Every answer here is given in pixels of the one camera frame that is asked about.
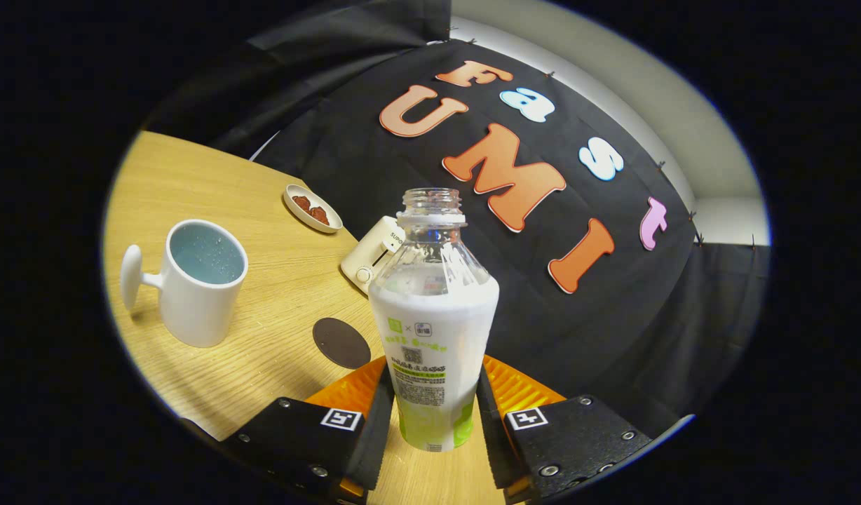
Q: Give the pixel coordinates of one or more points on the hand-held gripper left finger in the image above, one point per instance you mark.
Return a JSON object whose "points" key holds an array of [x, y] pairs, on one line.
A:
{"points": [[374, 442]]}

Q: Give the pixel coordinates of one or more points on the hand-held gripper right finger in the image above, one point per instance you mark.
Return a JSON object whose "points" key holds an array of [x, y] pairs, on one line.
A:
{"points": [[493, 442]]}

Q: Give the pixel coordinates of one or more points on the dark brown round coaster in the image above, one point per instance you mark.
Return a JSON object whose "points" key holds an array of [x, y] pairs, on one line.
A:
{"points": [[341, 344]]}

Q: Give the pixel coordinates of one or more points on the clear juice bottle white label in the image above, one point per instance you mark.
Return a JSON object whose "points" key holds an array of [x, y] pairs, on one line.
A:
{"points": [[430, 330]]}

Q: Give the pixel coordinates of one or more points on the black backdrop cloth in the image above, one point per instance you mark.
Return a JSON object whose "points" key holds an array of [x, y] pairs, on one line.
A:
{"points": [[613, 315]]}

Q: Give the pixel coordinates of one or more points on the small cream toaster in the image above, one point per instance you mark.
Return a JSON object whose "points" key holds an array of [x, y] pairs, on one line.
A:
{"points": [[367, 259]]}

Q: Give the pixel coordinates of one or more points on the oval dish with red snacks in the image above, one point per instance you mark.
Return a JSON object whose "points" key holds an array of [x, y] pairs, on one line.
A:
{"points": [[313, 208]]}

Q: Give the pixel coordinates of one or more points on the wooden table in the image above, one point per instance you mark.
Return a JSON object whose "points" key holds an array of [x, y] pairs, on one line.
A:
{"points": [[262, 210]]}

